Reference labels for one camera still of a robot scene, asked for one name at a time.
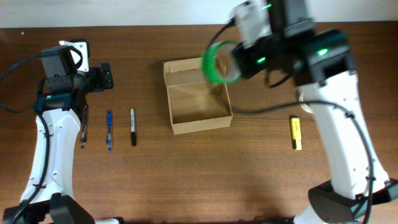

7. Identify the blue pen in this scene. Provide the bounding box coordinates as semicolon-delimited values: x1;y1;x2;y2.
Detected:
106;110;112;151

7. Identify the black permanent marker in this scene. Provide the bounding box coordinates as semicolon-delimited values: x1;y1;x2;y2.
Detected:
130;108;137;147

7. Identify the yellow highlighter marker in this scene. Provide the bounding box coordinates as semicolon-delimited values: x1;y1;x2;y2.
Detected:
290;116;302;151

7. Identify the cardboard box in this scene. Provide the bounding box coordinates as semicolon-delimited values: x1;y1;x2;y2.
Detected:
163;57;233;135

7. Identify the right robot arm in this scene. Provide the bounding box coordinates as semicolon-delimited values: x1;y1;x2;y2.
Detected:
231;1;397;223

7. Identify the cream masking tape roll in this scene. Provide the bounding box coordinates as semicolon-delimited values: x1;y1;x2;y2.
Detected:
298;93;313;114

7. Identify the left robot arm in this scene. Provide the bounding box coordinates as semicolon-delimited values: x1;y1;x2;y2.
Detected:
2;39;114;223

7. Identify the black pen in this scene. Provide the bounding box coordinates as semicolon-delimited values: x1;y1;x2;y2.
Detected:
80;105;89;148

